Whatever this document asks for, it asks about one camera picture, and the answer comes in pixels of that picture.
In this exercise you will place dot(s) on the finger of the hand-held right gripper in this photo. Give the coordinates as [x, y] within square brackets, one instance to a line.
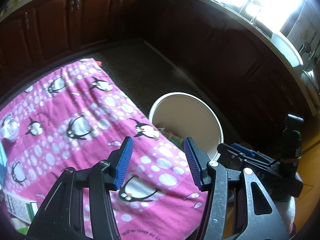
[241, 148]
[226, 152]

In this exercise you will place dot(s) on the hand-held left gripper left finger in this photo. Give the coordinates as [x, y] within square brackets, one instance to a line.
[123, 165]

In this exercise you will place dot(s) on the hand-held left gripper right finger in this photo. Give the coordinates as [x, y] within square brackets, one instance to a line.
[193, 165]

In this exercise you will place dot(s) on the teal fuzzy cloth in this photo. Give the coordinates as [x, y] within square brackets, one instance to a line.
[173, 139]

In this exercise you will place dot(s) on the white plastic bucket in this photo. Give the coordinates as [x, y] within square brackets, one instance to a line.
[185, 120]

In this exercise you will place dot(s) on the green white carton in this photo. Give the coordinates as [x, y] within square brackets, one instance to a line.
[20, 206]

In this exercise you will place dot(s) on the clear plastic wrapper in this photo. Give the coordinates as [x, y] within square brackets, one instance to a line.
[10, 130]

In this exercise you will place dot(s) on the teal paper packet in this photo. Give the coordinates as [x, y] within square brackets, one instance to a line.
[2, 158]

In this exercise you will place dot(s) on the person's right forearm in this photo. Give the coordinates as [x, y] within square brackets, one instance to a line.
[285, 212]

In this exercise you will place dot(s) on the pink penguin print blanket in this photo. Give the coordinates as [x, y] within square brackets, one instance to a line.
[75, 100]

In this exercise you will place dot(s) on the white enamel bowl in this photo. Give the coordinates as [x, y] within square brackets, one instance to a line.
[311, 82]

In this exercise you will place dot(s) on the large white basin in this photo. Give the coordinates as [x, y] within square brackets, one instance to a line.
[287, 50]

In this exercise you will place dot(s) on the wooden base cabinets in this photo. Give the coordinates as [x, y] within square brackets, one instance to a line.
[200, 42]

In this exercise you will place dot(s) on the kitchen window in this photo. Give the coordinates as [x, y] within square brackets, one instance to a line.
[257, 2]

